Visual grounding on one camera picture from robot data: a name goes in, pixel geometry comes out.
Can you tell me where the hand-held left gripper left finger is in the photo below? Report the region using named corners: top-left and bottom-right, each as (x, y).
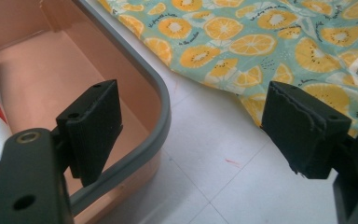
top-left (55, 79), bottom-right (124, 188)

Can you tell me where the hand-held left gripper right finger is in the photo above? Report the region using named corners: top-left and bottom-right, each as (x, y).
top-left (260, 80), bottom-right (352, 180)

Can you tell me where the pink suitcase with grey rim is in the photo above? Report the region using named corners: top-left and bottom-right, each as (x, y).
top-left (0, 0), bottom-right (172, 224)

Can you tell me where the fruit print cloth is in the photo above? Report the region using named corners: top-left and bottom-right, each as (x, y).
top-left (97, 0), bottom-right (358, 138)

